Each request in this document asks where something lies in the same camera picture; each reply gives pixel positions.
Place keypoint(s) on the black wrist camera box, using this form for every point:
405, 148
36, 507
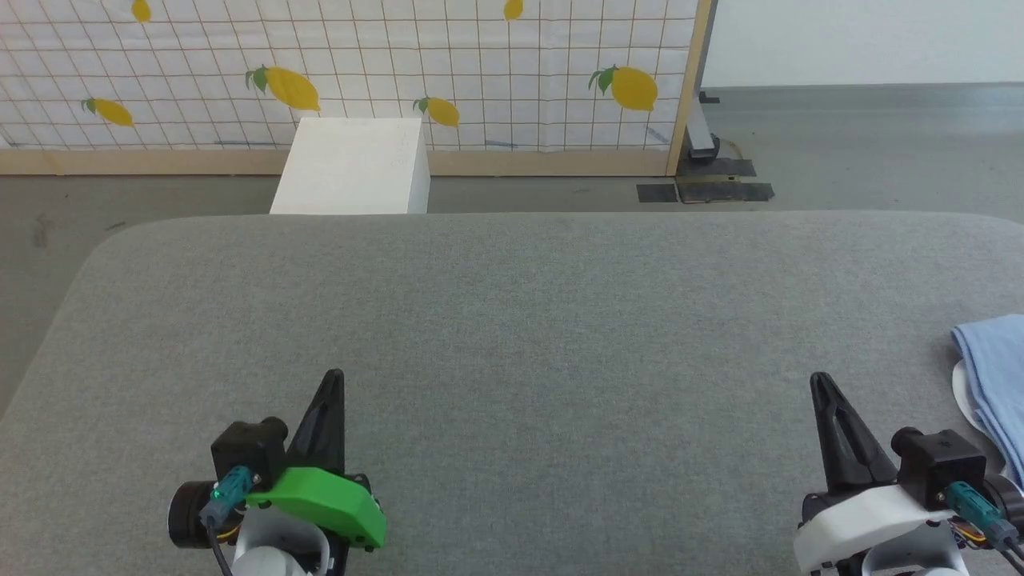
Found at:
248, 448
940, 468

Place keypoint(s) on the long dark tape strip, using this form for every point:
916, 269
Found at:
728, 192

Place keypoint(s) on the light blue shirt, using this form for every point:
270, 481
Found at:
1000, 376

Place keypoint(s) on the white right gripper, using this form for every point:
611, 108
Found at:
864, 524

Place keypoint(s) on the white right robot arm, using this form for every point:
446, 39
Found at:
912, 560

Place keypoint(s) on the lemon print partition screen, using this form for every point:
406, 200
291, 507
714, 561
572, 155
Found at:
360, 64

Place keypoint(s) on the short dark tape strip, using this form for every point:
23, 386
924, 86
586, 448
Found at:
732, 168

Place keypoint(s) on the small dark tape patch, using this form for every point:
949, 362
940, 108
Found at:
657, 193

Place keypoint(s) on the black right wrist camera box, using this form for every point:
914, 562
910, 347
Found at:
940, 468

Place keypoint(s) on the grey metal screen foot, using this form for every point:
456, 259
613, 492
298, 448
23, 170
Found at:
702, 136

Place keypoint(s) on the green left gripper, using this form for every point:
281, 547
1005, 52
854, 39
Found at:
336, 500

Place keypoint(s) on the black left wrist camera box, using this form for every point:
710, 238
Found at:
248, 448

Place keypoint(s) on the white box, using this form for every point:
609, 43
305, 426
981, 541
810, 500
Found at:
352, 168

